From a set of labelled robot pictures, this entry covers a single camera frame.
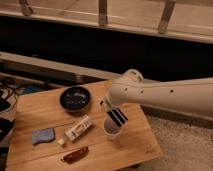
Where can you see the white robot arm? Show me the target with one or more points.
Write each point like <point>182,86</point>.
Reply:
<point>193,96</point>

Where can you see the black white striped eraser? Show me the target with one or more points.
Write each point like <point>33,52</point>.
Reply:
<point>117,117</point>

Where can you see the blue sponge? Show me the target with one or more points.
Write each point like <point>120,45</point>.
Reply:
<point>43,136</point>

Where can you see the red brown snack wrapper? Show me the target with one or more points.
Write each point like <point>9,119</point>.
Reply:
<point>75,155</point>

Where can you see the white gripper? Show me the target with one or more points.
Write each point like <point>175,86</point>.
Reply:
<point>106,104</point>

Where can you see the white tube with cap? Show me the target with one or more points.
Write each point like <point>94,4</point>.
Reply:
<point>74,132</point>

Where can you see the black round bowl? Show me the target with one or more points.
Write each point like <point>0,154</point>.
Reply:
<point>75,99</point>

